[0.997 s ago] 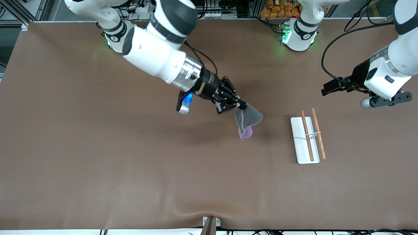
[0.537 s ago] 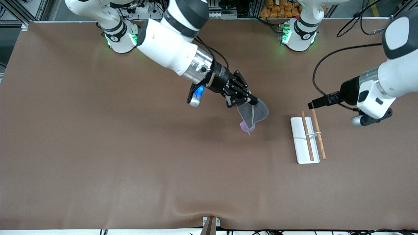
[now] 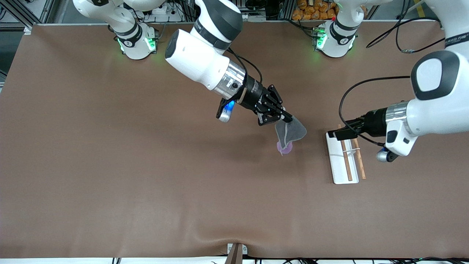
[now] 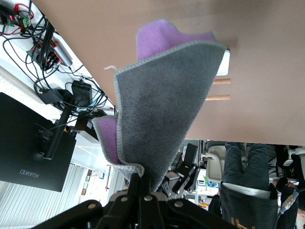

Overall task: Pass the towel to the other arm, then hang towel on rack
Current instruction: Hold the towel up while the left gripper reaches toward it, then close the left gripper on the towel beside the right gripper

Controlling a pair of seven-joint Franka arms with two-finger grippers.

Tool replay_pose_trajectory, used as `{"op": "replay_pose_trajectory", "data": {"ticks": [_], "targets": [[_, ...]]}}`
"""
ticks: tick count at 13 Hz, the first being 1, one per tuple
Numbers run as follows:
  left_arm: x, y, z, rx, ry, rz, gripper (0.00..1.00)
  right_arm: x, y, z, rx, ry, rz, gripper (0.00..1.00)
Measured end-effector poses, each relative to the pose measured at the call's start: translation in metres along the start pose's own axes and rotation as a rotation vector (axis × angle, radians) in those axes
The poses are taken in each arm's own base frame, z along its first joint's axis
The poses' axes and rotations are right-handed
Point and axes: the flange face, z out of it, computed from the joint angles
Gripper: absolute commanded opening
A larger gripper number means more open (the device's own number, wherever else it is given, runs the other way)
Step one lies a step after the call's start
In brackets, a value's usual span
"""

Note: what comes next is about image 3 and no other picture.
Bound grey and purple towel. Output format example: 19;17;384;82
274;116;307;157

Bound white rack base tray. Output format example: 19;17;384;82
326;131;359;184

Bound orange packaged items pile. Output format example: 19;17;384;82
292;0;340;21

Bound brown table mat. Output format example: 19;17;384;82
0;22;469;259

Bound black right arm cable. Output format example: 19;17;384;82
226;47;263;85

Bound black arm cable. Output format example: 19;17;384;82
339;0;446;148
226;47;263;85

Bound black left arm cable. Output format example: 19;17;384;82
339;0;446;148

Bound black base cable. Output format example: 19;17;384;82
282;16;316;38

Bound white post bracket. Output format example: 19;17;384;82
227;243;248;256

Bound brown camera post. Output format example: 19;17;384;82
224;243;243;264

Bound aluminium frame profile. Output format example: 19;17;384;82
0;0;56;32

